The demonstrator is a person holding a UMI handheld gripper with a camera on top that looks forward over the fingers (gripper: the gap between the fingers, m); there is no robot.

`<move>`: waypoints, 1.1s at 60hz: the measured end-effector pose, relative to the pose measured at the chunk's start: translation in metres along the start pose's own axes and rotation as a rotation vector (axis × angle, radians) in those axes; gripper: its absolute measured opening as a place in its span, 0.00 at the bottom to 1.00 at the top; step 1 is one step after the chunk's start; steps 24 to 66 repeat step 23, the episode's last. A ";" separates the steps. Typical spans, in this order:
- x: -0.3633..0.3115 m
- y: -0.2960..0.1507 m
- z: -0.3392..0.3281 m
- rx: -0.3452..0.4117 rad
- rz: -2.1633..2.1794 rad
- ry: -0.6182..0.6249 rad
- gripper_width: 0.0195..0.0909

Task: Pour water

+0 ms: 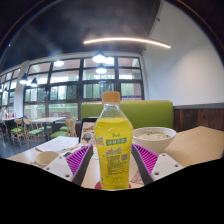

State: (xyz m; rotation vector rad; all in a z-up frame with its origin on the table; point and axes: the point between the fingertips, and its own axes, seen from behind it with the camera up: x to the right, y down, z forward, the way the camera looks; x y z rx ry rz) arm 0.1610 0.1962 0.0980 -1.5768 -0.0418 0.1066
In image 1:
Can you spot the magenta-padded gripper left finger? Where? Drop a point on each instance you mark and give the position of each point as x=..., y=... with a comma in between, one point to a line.
x=59, y=166

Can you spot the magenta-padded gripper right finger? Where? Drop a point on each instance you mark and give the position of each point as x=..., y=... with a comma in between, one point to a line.
x=165, y=165

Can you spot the yellow drink bottle orange cap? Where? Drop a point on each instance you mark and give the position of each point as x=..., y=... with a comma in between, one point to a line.
x=113, y=146

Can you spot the small dark flat box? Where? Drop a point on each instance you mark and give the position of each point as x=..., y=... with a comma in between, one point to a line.
x=67, y=154

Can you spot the white ceramic mug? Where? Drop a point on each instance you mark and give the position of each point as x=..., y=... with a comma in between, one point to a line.
x=46, y=158

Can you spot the white paper booklet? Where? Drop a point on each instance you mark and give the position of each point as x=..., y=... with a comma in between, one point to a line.
x=58, y=144

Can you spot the white noodle bowl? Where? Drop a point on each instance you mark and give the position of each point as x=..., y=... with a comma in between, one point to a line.
x=155, y=141

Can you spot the group of green-seated wooden chairs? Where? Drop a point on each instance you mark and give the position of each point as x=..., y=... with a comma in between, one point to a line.
x=33, y=131

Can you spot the light wooden dining table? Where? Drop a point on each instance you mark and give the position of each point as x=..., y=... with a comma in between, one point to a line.
x=46, y=119

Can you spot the green upholstered bench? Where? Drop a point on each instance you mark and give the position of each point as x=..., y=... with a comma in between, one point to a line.
x=146, y=115

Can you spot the person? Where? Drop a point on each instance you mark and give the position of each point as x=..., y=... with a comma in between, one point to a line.
x=5, y=113

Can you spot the large black-framed window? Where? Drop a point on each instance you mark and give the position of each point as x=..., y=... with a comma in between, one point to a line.
x=80, y=88

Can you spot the group of pendant lamps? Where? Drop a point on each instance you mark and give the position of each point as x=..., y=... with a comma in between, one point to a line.
x=99, y=58

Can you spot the long curved ceiling light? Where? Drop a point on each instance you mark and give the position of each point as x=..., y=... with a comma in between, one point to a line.
x=126, y=39

